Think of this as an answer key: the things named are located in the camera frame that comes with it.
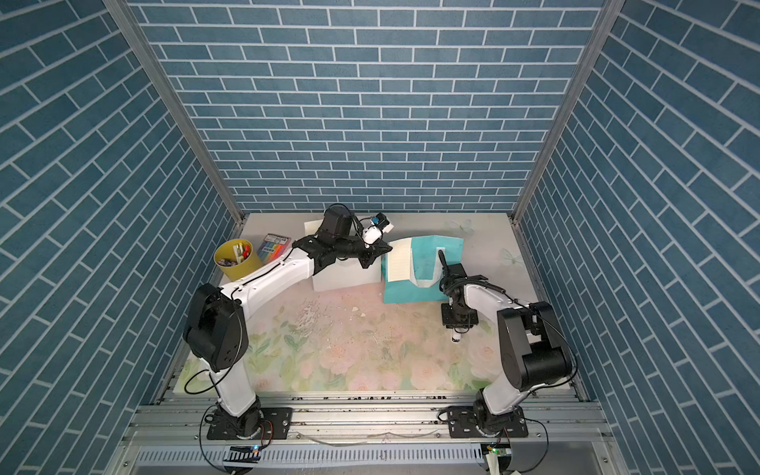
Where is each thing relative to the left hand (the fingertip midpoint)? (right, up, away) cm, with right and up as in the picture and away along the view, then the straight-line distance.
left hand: (395, 248), depth 83 cm
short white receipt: (+1, -4, +2) cm, 4 cm away
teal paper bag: (+8, -2, +4) cm, 10 cm away
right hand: (+19, -24, +9) cm, 32 cm away
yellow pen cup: (-53, -4, +12) cm, 54 cm away
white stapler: (+18, -26, +3) cm, 32 cm away
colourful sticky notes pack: (-46, 0, +26) cm, 52 cm away
